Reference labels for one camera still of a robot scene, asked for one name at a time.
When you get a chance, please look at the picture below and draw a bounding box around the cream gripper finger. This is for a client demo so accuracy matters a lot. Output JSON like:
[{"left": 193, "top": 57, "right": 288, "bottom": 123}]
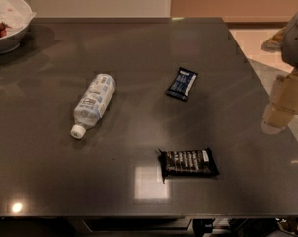
[{"left": 261, "top": 70, "right": 298, "bottom": 134}]

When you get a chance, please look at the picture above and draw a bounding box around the blue rxbar blueberry wrapper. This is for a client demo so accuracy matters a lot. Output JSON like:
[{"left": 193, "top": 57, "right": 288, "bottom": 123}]
[{"left": 166, "top": 67, "right": 198, "bottom": 102}]

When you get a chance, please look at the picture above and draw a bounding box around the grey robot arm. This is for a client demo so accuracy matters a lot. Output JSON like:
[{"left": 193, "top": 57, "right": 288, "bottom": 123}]
[{"left": 261, "top": 11, "right": 298, "bottom": 134}]

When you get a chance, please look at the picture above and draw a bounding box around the black chocolate bar wrapper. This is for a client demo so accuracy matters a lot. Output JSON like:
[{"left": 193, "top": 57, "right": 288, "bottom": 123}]
[{"left": 159, "top": 148, "right": 219, "bottom": 180}]

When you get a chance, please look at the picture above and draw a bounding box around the clear plastic water bottle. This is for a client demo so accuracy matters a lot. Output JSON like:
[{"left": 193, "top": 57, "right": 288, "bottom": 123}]
[{"left": 70, "top": 74, "right": 115, "bottom": 139}]

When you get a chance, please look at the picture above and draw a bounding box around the white bowl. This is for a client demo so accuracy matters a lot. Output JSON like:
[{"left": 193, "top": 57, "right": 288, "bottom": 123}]
[{"left": 0, "top": 23, "right": 30, "bottom": 54}]

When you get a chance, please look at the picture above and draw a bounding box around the white napkin in bowl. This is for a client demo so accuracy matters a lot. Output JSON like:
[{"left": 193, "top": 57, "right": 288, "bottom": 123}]
[{"left": 0, "top": 0, "right": 36, "bottom": 29}]

